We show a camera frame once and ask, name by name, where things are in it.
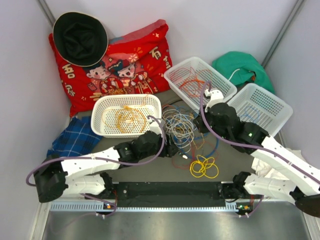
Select thin blue wire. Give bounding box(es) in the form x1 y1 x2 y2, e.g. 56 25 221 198
241 106 262 123

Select yellow thin cable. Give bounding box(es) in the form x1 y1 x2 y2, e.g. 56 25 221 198
189 156 220 179

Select thin red wire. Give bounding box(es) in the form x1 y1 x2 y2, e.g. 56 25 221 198
171 64 218 171

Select orange thin wire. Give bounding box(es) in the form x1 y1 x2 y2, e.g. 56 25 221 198
179 79 206 98

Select thick red ethernet cable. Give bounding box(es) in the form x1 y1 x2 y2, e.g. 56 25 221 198
178 79 208 96

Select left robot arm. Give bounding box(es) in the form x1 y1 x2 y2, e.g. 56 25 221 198
33 131 179 203

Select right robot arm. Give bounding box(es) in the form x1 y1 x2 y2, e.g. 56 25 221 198
194 102 320 218

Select white rectangular basket right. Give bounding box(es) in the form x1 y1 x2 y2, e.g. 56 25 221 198
227 83 293 137

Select white rectangular basket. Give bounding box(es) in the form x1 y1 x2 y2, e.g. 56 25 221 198
227 83 293 137
164 56 237 111

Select white rectangular basket centre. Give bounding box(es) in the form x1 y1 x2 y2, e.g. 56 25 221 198
164 56 237 111

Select green cloth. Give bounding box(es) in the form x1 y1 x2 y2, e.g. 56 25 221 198
211 51 275 94

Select white cloth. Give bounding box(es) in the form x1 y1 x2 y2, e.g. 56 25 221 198
251 155 289 181

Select white basket with rounded corners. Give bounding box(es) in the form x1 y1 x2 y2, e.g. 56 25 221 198
90 94 162 138

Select red printed pillow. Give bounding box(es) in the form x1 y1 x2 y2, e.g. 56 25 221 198
48 19 172 117

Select blue plaid cloth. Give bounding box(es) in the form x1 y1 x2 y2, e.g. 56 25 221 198
46 116 102 157

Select black round hat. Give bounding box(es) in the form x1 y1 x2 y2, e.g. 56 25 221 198
52 11 109 67

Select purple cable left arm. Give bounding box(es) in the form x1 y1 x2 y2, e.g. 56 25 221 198
26 115 166 221

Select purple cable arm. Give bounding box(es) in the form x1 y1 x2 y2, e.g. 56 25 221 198
199 80 320 218
26 115 166 221

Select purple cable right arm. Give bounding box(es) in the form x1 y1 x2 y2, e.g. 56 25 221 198
199 80 320 218

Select blue ethernet cable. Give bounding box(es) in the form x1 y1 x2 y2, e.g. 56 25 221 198
172 104 221 161

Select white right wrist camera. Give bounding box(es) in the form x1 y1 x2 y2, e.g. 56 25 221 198
204 89 224 111

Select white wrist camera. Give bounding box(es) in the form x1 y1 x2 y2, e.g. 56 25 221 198
204 89 224 111
147 118 164 136

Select white grey wire coil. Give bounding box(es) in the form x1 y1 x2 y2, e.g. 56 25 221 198
161 109 196 148

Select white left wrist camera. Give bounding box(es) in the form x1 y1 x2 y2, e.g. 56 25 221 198
147 118 164 136

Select black thin wire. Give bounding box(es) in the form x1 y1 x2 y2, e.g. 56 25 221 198
162 98 208 156

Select orange cable in basket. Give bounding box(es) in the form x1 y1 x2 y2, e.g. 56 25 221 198
101 93 153 135

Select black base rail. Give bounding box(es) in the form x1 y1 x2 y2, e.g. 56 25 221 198
115 182 226 208

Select white slotted cable duct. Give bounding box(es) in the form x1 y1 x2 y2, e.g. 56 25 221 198
49 201 253 213

